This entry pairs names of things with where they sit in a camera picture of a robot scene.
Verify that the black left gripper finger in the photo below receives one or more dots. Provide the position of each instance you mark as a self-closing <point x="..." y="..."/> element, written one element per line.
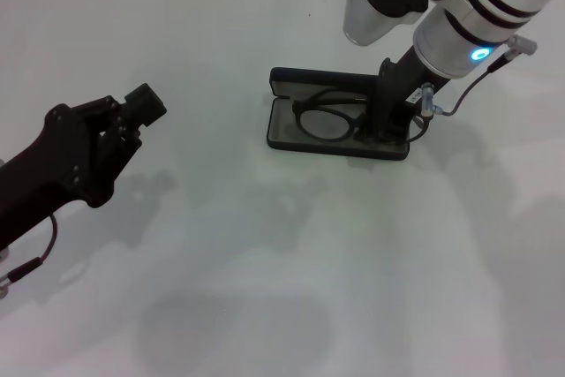
<point x="145" y="105"/>
<point x="125" y="140"/>

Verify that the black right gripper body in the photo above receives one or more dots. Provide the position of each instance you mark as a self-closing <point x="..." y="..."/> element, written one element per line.
<point x="390" y="90"/>

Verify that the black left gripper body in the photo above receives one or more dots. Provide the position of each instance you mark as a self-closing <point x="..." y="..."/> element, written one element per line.
<point x="53" y="165"/>

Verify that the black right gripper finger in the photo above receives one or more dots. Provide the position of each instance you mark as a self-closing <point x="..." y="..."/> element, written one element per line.
<point x="370" y="130"/>
<point x="395" y="132"/>

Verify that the black glasses case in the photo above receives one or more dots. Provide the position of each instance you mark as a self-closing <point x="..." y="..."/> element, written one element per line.
<point x="335" y="149"/>

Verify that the black glasses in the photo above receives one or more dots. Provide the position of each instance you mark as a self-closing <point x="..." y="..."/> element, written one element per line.
<point x="324" y="136"/>

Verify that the white number label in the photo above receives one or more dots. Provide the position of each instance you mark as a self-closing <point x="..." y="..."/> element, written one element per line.
<point x="413" y="96"/>

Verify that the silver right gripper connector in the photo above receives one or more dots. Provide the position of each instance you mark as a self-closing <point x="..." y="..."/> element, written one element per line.
<point x="427" y="96"/>

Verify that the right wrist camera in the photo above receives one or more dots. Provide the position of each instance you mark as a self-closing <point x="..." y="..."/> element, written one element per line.
<point x="366" y="19"/>

